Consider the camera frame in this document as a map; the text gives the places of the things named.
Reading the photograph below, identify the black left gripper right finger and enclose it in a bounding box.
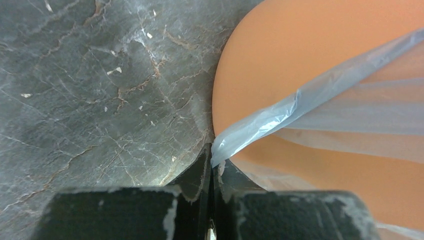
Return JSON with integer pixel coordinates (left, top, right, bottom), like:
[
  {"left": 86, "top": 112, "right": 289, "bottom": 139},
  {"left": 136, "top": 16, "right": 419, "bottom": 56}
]
[{"left": 213, "top": 159, "right": 265, "bottom": 240}]

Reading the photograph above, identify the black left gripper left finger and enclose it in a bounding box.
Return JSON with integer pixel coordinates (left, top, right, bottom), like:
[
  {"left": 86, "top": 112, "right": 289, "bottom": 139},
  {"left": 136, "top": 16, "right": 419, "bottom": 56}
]
[{"left": 167, "top": 143, "right": 212, "bottom": 240}]

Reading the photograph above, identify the orange plastic trash bin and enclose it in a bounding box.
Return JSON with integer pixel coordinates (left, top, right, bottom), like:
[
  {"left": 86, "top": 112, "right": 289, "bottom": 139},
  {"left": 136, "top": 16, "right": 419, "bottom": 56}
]
[{"left": 212, "top": 0, "right": 424, "bottom": 232}]

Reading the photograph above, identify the light blue plastic bag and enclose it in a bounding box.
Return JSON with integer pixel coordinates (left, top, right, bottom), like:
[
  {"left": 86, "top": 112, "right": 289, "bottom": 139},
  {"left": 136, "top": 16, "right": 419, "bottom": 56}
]
[{"left": 210, "top": 29, "right": 424, "bottom": 240}]

